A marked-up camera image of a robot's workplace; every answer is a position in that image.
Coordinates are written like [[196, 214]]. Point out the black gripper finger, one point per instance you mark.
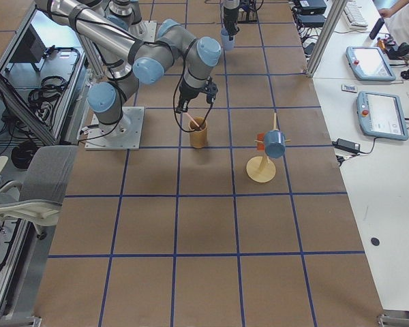
[[232, 28]]

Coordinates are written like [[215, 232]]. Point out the light blue plastic cup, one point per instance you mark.
[[227, 39]]

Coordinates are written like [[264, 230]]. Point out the person forearm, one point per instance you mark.
[[388, 12]]

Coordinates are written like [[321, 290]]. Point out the blue cup on stand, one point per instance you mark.
[[274, 144]]

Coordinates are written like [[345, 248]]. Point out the wooden cup tree stand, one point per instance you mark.
[[260, 168]]

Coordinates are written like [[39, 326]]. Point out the bamboo chopstick holder cylinder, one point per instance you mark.
[[198, 138]]

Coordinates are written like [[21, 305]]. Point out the white keyboard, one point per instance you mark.
[[353, 17]]

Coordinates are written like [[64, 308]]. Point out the small white label card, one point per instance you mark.
[[349, 88]]

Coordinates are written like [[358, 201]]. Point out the upper teach pendant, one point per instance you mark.
[[369, 64]]

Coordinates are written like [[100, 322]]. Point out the teach pendant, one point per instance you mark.
[[381, 115], [369, 64]]

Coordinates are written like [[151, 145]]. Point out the brown paper table cover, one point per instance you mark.
[[169, 235]]

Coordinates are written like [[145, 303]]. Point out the black power brick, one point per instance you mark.
[[347, 146]]

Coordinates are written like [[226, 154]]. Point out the lower teach pendant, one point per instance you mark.
[[381, 115]]

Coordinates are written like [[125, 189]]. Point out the grey office chair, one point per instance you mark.
[[38, 199]]

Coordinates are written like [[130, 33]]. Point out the aluminium frame post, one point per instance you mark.
[[333, 16]]

